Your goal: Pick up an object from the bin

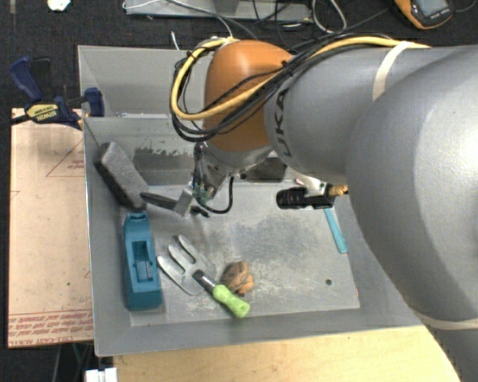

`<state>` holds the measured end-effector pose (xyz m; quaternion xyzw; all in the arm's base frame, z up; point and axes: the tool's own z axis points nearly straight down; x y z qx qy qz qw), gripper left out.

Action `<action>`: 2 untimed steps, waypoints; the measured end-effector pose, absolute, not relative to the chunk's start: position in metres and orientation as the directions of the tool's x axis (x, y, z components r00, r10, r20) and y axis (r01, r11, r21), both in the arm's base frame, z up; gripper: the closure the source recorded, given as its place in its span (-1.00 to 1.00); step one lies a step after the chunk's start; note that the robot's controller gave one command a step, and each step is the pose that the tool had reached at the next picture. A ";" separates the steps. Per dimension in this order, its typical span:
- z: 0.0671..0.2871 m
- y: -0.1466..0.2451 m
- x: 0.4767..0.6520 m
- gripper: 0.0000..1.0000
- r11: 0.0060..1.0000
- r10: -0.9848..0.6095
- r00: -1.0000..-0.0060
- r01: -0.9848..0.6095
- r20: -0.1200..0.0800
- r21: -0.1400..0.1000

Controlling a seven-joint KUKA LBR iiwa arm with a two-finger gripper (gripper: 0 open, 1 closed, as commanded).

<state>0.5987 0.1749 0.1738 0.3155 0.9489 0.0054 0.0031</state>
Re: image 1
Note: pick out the brown cardboard board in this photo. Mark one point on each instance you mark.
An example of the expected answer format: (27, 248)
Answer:
(48, 233)

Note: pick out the grey metal bin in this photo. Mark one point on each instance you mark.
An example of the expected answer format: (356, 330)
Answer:
(271, 245)

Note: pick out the brown toy nut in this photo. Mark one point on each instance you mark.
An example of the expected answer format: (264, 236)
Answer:
(239, 277)

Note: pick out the black cylinder on white bracket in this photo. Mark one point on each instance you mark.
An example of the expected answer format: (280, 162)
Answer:
(298, 198)

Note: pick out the grey and black sponge block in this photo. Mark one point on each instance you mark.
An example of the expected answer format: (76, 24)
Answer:
(121, 173)

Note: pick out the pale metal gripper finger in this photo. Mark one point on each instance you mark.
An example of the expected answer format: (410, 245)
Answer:
(163, 199)

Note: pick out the light blue stick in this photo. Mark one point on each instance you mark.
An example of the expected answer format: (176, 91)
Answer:
(336, 231)

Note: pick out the blue tape dispenser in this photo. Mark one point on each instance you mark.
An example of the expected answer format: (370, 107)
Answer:
(141, 289)

